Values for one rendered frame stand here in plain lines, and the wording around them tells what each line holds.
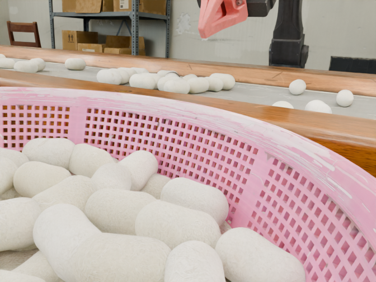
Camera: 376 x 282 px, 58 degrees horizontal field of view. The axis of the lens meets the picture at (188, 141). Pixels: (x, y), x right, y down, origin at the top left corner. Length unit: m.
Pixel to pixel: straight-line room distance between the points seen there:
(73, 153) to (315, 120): 0.13
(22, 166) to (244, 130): 0.10
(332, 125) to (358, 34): 2.29
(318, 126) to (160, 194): 0.08
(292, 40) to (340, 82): 0.32
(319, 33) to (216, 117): 2.36
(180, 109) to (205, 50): 2.71
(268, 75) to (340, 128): 0.39
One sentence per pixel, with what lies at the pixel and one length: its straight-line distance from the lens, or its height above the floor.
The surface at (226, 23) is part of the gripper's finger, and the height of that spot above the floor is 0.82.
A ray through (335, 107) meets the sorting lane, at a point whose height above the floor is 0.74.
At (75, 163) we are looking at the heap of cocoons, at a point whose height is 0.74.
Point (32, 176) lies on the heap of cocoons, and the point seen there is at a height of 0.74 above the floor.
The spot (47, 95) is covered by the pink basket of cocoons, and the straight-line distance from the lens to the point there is 0.23.
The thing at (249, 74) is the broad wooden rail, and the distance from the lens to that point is 0.57.
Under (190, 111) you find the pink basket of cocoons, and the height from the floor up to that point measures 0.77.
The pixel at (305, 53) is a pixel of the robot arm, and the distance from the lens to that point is 0.86.
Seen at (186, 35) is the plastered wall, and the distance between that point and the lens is 3.01.
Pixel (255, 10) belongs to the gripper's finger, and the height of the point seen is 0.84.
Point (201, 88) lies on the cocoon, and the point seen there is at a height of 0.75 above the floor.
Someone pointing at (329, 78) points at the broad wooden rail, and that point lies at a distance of 0.55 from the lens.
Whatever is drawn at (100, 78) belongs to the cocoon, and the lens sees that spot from 0.46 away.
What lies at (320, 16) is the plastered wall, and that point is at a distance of 2.53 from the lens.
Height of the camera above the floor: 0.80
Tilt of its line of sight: 16 degrees down
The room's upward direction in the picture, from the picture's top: 3 degrees clockwise
